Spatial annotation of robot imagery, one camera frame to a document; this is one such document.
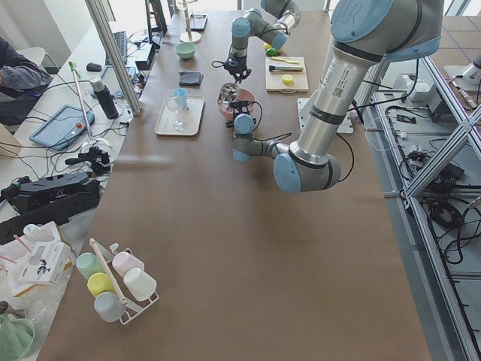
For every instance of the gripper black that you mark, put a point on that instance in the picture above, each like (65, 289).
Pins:
(240, 110)
(237, 68)

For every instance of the pink bowl of ice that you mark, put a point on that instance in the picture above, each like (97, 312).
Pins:
(245, 95)

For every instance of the steel ice scoop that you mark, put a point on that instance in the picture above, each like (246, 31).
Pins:
(228, 93)

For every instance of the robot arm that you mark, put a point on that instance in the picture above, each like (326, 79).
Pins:
(252, 24)
(363, 33)

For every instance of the blue cup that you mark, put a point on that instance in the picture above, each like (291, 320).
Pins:
(181, 97)

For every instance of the white cup rack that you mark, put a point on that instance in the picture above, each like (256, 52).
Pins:
(116, 279)

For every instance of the green lime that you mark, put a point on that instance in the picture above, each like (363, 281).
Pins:
(271, 52)

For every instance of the bamboo cutting board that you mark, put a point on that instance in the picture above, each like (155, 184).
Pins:
(274, 80)

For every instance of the yellow plastic knife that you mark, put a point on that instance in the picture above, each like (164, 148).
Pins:
(283, 59)

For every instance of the half lemon slice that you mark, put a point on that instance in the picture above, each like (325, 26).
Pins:
(287, 79)

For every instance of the grey folded cloth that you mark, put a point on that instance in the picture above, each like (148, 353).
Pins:
(190, 78)

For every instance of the mint green bowl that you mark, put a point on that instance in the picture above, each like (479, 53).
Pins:
(185, 50)

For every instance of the wooden glass stand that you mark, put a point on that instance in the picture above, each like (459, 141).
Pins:
(189, 35)

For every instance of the cream serving tray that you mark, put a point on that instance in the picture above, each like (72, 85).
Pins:
(191, 118)

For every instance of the clear wine glass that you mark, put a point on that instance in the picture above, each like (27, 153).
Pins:
(173, 107)

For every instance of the black thermos bottle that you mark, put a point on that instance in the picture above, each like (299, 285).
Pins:
(102, 93)

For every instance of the blue teach pendant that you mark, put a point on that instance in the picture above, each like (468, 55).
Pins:
(61, 129)

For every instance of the black equipment case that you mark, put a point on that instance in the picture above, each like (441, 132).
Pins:
(55, 198)

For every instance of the seated person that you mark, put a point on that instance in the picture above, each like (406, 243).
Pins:
(22, 84)

